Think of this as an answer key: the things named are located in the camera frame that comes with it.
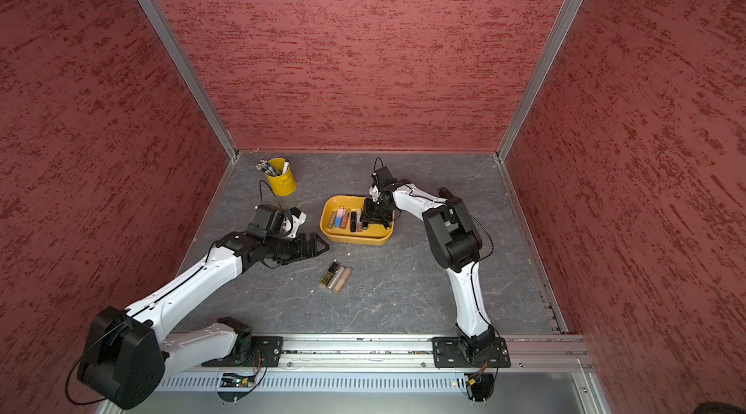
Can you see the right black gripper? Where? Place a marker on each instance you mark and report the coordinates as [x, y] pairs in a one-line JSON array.
[[371, 216]]

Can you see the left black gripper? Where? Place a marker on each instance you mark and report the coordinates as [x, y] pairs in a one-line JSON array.
[[312, 247]]

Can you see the yellow plastic storage box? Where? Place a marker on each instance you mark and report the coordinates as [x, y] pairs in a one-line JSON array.
[[372, 235]]

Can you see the silver cap coral lip gloss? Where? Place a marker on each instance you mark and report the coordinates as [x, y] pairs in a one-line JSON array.
[[345, 218]]

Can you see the bronze gold lipstick tube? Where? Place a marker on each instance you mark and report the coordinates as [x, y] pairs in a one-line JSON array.
[[332, 219]]

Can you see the pink blue gradient lipstick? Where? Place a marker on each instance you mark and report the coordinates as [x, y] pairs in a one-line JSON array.
[[340, 214]]

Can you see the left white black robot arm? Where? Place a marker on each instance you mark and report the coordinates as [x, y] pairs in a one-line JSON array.
[[128, 352]]

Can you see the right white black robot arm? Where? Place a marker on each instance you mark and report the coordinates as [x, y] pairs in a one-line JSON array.
[[455, 244]]

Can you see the gold black square lipstick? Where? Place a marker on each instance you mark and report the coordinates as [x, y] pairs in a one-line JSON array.
[[329, 274]]

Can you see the beige lipstick tube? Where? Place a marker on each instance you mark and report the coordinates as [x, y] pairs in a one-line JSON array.
[[342, 281]]

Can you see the black rectangular block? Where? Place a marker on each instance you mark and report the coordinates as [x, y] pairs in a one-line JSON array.
[[446, 195]]

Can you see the yellow metal pen cup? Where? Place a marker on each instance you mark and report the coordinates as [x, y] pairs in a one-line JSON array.
[[283, 183]]

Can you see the pens in yellow cup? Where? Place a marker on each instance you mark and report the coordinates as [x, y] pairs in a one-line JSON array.
[[268, 169]]

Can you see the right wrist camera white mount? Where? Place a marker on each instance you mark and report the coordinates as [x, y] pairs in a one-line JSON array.
[[374, 193]]

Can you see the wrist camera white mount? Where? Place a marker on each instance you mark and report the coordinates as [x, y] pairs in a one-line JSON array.
[[374, 193], [293, 220]]

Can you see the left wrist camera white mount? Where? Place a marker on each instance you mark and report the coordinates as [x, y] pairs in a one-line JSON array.
[[293, 220]]

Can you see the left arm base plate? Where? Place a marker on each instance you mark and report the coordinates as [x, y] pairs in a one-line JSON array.
[[255, 351]]

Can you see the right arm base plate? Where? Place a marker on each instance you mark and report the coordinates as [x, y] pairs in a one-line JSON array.
[[452, 352]]

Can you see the aluminium front rail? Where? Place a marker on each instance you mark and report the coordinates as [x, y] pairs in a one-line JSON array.
[[424, 353]]

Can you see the right aluminium corner post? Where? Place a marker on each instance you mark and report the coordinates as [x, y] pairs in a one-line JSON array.
[[560, 29]]

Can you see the aluminium corner post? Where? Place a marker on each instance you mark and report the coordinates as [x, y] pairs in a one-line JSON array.
[[560, 29], [179, 57]]

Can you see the left aluminium corner post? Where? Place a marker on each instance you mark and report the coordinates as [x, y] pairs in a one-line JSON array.
[[179, 57]]

